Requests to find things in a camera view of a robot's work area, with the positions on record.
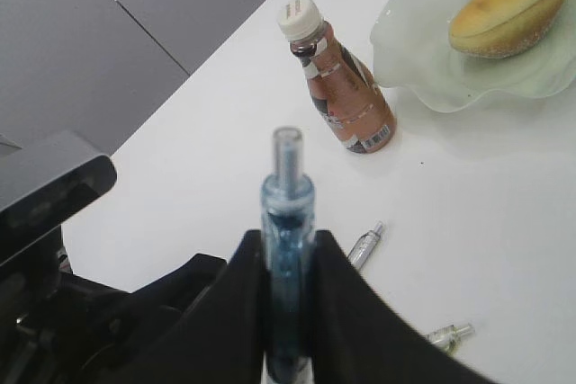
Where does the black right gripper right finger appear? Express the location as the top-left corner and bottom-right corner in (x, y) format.
(310, 230), (487, 383)

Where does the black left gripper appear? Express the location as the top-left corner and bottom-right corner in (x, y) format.
(1, 230), (227, 383)

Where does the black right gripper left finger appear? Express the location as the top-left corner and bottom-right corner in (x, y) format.
(130, 230), (266, 383)

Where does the light blue click pen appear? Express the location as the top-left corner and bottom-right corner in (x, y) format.
(260, 127), (315, 383)

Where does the brown Nescafe coffee bottle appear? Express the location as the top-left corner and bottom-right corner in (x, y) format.
(277, 0), (397, 154)

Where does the bread roll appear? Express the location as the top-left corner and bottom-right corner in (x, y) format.
(448, 0), (565, 58)

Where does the grey click pen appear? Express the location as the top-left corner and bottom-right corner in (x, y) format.
(347, 221), (386, 272)

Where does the beige click pen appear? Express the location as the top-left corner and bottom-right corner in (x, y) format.
(425, 324), (475, 355)

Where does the pale green wavy glass plate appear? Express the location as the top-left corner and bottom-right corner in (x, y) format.
(370, 0), (575, 113)

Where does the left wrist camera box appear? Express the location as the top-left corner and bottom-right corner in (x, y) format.
(1, 131), (117, 264)

